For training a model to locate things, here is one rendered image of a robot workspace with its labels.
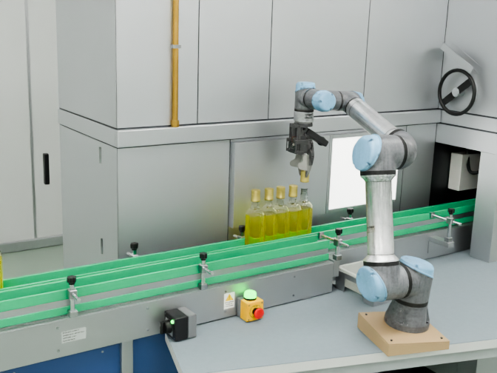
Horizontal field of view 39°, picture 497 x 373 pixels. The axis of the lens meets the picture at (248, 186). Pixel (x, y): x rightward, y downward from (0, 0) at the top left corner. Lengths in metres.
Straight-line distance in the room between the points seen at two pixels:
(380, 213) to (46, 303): 1.07
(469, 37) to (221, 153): 1.28
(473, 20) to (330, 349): 1.66
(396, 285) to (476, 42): 1.38
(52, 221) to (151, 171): 3.18
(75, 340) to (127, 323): 0.18
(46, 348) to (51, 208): 3.46
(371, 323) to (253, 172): 0.76
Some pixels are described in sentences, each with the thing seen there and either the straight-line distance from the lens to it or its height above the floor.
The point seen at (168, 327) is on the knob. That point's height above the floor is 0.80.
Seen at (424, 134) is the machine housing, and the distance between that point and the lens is 3.41.
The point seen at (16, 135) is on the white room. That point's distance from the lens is 5.47.
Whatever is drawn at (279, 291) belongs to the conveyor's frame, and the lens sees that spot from 2.63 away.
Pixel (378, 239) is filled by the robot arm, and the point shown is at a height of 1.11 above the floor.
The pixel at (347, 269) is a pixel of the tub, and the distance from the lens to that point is 2.86.
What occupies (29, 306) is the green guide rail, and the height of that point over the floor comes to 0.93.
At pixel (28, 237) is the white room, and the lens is 5.67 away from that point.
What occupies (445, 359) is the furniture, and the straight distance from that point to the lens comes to 2.58.
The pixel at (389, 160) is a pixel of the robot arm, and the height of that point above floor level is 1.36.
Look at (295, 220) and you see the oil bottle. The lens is 2.74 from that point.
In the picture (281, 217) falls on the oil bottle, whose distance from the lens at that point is 2.70.
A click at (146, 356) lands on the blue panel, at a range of 2.45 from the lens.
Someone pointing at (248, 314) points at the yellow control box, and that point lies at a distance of 2.49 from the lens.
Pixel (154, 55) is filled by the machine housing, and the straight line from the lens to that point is 2.51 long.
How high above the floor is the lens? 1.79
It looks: 14 degrees down
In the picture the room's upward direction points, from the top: 2 degrees clockwise
